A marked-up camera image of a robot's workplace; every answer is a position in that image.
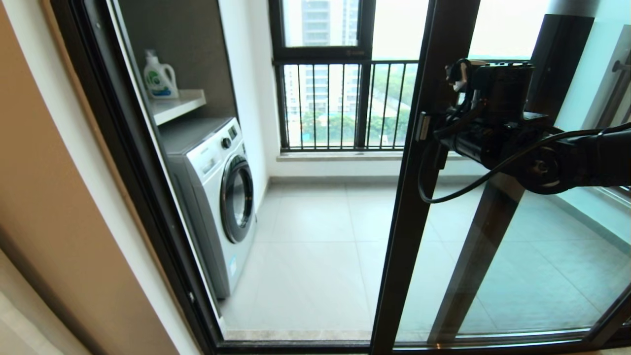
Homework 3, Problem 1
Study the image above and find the dark brown door handle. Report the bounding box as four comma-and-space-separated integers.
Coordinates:
430, 143, 449, 172

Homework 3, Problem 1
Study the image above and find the dark brown sliding glass door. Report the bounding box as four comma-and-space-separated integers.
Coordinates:
370, 0, 631, 355

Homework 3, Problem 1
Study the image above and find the dark framed sliding glass door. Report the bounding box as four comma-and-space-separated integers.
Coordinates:
49, 0, 631, 355

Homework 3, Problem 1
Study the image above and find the long black balcony railing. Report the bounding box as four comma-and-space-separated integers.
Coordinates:
283, 59, 530, 151

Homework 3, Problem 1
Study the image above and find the long stone window sill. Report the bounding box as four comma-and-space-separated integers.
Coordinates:
276, 151, 474, 163

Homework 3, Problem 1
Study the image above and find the dark brown fixed glass door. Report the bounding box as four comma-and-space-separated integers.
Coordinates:
428, 15, 631, 346

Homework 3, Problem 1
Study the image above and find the white front-load washing machine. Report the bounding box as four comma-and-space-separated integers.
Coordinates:
159, 117, 257, 301

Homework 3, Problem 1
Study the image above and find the white detergent bottle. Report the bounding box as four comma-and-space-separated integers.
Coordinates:
143, 49, 180, 101

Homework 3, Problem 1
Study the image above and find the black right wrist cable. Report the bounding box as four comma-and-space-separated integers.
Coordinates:
418, 123, 631, 204

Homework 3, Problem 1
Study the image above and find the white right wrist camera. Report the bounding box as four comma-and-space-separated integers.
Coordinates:
445, 58, 474, 93

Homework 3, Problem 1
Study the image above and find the white wall shelf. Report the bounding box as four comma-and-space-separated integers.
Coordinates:
149, 89, 207, 127

